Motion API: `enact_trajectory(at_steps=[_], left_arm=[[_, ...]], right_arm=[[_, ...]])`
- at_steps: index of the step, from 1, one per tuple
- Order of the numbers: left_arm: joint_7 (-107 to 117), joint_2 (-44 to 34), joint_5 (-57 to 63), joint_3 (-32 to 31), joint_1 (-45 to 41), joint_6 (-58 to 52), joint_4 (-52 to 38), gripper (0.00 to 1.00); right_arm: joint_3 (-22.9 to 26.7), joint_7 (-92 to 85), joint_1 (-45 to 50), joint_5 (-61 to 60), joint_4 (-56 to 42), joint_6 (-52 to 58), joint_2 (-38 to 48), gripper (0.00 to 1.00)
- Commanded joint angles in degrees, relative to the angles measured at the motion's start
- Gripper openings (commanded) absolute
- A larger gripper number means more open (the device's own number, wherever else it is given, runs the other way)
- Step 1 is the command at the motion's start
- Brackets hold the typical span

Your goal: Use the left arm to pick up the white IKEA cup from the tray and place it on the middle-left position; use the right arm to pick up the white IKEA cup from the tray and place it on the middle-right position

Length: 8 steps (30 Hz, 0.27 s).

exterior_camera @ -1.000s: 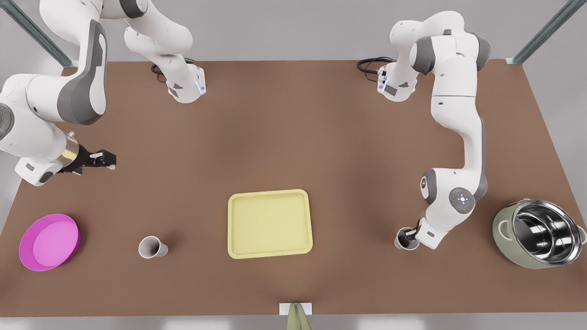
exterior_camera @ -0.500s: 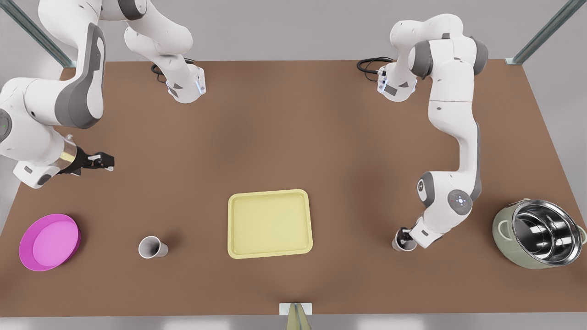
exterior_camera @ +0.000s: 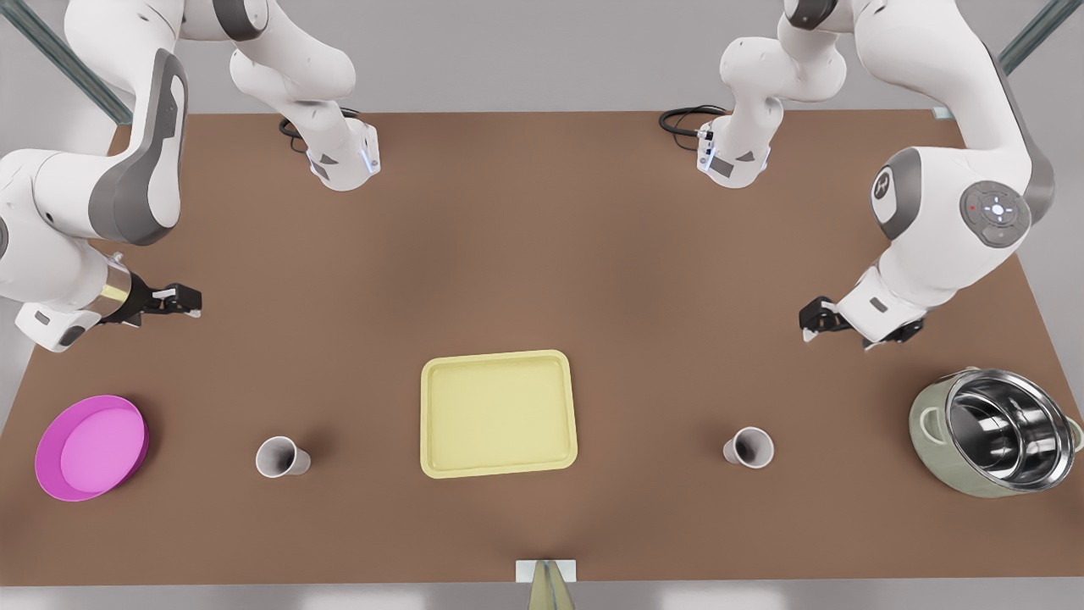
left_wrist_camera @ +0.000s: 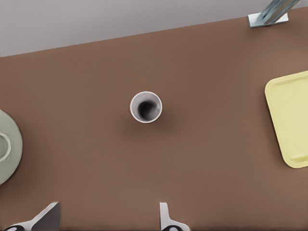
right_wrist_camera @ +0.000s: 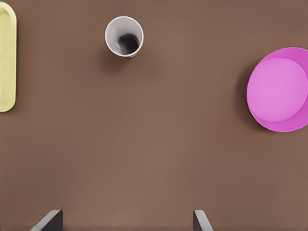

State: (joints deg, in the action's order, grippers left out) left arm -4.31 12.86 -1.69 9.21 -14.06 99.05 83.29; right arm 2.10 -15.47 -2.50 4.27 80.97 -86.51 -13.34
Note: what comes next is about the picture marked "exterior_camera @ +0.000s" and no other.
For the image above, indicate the silver frame post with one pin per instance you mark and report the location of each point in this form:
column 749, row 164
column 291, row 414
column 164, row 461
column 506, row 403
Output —
column 68, row 63
column 1037, row 34
column 549, row 585

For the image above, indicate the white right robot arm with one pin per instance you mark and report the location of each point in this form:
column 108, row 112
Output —
column 51, row 195

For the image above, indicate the white IKEA cup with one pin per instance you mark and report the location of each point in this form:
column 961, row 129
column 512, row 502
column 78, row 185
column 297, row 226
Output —
column 749, row 447
column 279, row 457

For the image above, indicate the steel pot with green outside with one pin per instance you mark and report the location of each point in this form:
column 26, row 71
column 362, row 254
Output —
column 1008, row 432

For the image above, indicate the pale yellow tray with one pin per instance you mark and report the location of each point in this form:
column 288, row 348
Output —
column 499, row 414

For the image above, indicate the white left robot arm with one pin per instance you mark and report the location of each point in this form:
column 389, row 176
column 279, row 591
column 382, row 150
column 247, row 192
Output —
column 931, row 195

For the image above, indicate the pink plate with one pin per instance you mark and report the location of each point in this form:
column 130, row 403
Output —
column 90, row 449

